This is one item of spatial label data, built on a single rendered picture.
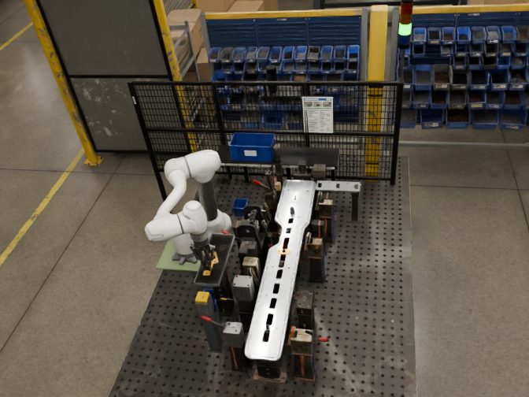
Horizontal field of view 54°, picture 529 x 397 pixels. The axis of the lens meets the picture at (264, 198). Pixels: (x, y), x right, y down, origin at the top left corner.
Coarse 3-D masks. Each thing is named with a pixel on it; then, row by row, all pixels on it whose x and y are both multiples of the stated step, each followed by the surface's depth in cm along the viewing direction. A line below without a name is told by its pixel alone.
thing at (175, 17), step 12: (180, 12) 597; (192, 12) 593; (168, 24) 571; (180, 24) 568; (192, 24) 564; (192, 36) 556; (204, 48) 586; (204, 60) 564; (192, 72) 610; (204, 72) 566; (204, 120) 608
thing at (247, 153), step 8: (232, 136) 370; (240, 136) 374; (248, 136) 373; (256, 136) 372; (264, 136) 370; (272, 136) 369; (232, 144) 370; (240, 144) 379; (248, 144) 378; (256, 144) 376; (264, 144) 375; (272, 144) 362; (232, 152) 365; (240, 152) 364; (248, 152) 362; (256, 152) 361; (264, 152) 360; (272, 152) 364; (240, 160) 369; (248, 160) 367; (256, 160) 366; (264, 160) 364
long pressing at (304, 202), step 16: (288, 192) 342; (304, 192) 340; (288, 208) 330; (304, 208) 328; (288, 224) 318; (304, 224) 317; (272, 256) 300; (288, 256) 299; (272, 272) 291; (288, 272) 290; (272, 288) 282; (288, 288) 281; (256, 304) 275; (288, 304) 273; (256, 320) 267; (272, 320) 266; (256, 336) 260; (272, 336) 259; (256, 352) 253; (272, 352) 252
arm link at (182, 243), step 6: (186, 234) 330; (174, 240) 335; (180, 240) 332; (186, 240) 332; (192, 240) 334; (180, 246) 335; (186, 246) 335; (180, 252) 340; (186, 252) 339; (192, 252) 341
